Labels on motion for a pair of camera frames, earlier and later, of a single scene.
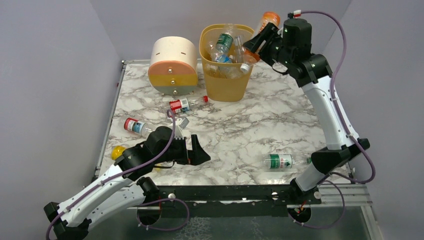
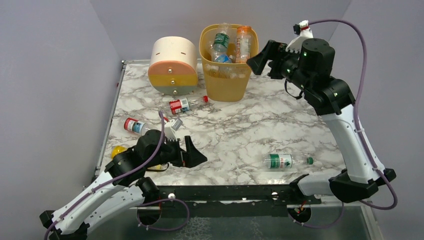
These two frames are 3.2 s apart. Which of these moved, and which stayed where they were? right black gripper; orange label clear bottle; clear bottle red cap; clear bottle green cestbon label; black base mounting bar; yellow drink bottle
Moved: right black gripper; orange label clear bottle
Stayed: clear bottle green cestbon label; black base mounting bar; clear bottle red cap; yellow drink bottle
